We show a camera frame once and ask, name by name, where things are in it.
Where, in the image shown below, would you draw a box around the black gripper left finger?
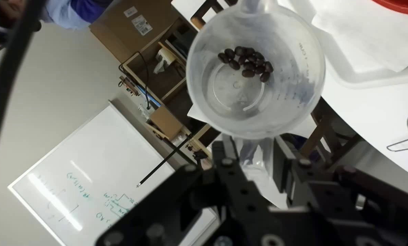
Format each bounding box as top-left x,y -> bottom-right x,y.
211,136 -> 269,222

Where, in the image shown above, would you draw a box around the white cushioned wooden chair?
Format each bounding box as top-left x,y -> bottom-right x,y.
298,97 -> 366,163

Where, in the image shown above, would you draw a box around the white paper napkin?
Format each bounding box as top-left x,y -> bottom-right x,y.
310,0 -> 408,75

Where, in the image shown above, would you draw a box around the brown cardboard box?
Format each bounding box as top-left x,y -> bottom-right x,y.
117,18 -> 223,162

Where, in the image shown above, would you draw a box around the orange bowl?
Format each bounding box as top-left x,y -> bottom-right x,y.
372,0 -> 408,19

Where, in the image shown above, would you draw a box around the small cardboard box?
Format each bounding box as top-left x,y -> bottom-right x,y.
148,106 -> 187,141

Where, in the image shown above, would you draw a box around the clear plastic measuring jar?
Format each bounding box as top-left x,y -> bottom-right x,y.
186,0 -> 328,141

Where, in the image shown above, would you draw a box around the whiteboard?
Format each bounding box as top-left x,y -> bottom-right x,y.
7,101 -> 223,246

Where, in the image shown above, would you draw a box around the person in blue sweater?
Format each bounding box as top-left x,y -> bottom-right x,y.
0,0 -> 115,32

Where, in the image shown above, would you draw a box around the black tripod pole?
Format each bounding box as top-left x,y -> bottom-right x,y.
136,136 -> 193,189

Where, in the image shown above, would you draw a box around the large cardboard box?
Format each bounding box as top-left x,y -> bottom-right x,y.
89,0 -> 183,66

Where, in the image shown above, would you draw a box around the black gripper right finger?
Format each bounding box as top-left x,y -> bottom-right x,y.
272,134 -> 324,208

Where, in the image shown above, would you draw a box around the dark coffee beans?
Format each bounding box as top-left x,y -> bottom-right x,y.
218,45 -> 276,84

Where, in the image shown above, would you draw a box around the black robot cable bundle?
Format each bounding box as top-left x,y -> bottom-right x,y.
0,0 -> 48,197

